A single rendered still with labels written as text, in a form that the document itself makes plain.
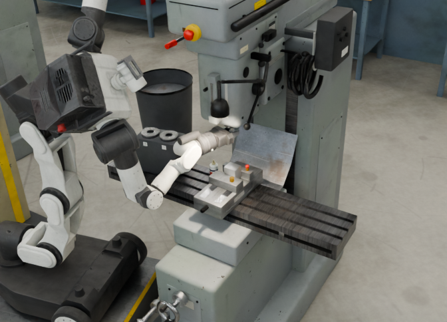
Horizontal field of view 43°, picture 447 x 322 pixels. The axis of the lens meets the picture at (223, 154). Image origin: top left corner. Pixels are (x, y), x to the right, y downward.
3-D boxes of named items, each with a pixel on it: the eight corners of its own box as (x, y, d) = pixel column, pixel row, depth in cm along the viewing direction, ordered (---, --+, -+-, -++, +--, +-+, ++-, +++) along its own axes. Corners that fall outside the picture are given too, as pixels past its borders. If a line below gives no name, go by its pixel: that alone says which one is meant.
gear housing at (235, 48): (237, 62, 210) (237, 36, 205) (184, 51, 222) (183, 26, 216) (279, 34, 234) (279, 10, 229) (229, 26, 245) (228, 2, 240)
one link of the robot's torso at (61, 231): (29, 263, 266) (35, 190, 238) (53, 237, 282) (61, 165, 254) (58, 277, 264) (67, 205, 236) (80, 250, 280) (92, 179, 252)
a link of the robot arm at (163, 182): (184, 177, 230) (155, 215, 225) (168, 169, 237) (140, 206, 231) (171, 163, 222) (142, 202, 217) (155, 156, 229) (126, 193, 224)
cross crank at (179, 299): (174, 334, 237) (171, 314, 231) (151, 322, 243) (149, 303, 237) (195, 309, 249) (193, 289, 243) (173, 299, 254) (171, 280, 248)
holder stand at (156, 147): (177, 178, 273) (174, 143, 262) (138, 170, 280) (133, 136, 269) (187, 165, 282) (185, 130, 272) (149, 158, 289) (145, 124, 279)
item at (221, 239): (237, 268, 247) (236, 247, 241) (173, 242, 263) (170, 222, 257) (287, 207, 283) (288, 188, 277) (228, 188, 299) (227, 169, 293)
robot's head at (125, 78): (125, 97, 208) (142, 88, 203) (109, 74, 205) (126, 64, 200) (133, 90, 213) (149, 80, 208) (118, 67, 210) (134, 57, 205)
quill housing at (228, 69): (239, 132, 231) (238, 58, 214) (197, 120, 240) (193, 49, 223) (261, 112, 244) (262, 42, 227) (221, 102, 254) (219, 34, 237)
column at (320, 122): (302, 299, 326) (318, 43, 244) (233, 271, 348) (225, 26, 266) (336, 249, 362) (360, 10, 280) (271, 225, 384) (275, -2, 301)
